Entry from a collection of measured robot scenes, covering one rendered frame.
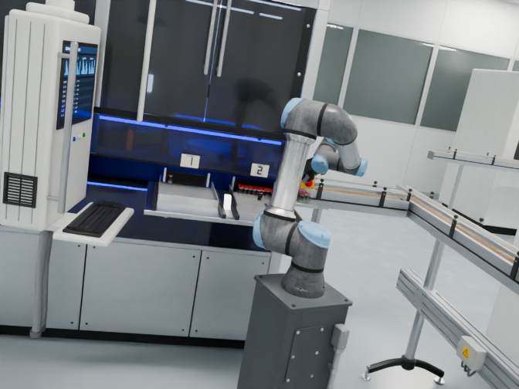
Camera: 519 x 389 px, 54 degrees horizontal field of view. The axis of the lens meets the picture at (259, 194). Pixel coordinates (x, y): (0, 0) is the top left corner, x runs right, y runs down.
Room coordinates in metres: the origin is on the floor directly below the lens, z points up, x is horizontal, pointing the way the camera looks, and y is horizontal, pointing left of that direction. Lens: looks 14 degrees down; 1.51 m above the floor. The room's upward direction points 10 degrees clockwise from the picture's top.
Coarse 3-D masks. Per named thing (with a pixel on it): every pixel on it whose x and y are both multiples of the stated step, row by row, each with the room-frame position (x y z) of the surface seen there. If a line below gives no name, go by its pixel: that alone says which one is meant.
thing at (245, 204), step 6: (234, 192) 2.48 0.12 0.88; (234, 198) 2.26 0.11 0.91; (240, 198) 2.39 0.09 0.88; (246, 198) 2.41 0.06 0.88; (252, 198) 2.43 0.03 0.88; (264, 198) 2.47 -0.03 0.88; (240, 204) 2.29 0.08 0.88; (246, 204) 2.31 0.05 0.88; (252, 204) 2.33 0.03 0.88; (258, 204) 2.34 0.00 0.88; (240, 210) 2.16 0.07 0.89; (246, 210) 2.17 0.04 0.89; (252, 210) 2.17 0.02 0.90; (258, 210) 2.18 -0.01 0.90
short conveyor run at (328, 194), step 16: (320, 192) 2.63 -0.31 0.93; (336, 192) 2.66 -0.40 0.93; (352, 192) 2.75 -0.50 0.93; (368, 192) 2.73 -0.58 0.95; (384, 192) 2.71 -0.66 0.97; (400, 192) 2.83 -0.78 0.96; (336, 208) 2.67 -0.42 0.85; (352, 208) 2.68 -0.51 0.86; (368, 208) 2.70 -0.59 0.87; (384, 208) 2.72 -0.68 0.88; (400, 208) 2.74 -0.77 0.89
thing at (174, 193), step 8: (160, 176) 2.41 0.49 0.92; (160, 184) 2.38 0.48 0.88; (168, 184) 2.41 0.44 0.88; (176, 184) 2.44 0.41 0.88; (184, 184) 2.46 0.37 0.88; (160, 192) 2.25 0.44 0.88; (168, 192) 2.27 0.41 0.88; (176, 192) 2.29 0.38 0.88; (184, 192) 2.32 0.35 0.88; (192, 192) 2.34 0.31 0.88; (200, 192) 2.37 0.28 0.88; (208, 192) 2.39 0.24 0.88; (160, 200) 2.11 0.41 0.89; (168, 200) 2.12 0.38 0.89; (176, 200) 2.12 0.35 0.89; (184, 200) 2.13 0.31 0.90; (192, 200) 2.14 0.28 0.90; (200, 200) 2.14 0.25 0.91; (208, 200) 2.15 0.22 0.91; (216, 200) 2.21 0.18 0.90
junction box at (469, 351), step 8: (464, 344) 2.00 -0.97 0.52; (472, 344) 1.97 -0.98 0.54; (456, 352) 2.03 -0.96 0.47; (464, 352) 1.99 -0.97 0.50; (472, 352) 1.94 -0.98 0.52; (480, 352) 1.92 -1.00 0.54; (464, 360) 1.97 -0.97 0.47; (472, 360) 1.93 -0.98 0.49; (480, 360) 1.93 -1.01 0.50; (472, 368) 1.92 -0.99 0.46; (480, 368) 1.93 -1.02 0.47
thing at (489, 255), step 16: (416, 192) 2.91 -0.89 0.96; (432, 192) 2.82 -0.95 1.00; (416, 208) 2.70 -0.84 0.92; (432, 208) 2.59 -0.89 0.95; (432, 224) 2.51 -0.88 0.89; (448, 224) 2.40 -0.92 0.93; (464, 224) 2.31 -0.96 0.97; (480, 224) 2.35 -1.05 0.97; (448, 240) 2.35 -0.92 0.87; (464, 240) 2.24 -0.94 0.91; (480, 240) 2.22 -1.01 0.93; (496, 240) 2.17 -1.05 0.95; (464, 256) 2.20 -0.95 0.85; (480, 256) 2.10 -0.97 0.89; (496, 256) 2.01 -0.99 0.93; (512, 256) 1.96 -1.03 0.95; (496, 272) 1.98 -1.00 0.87; (512, 272) 1.89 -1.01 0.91; (512, 288) 1.88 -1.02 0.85
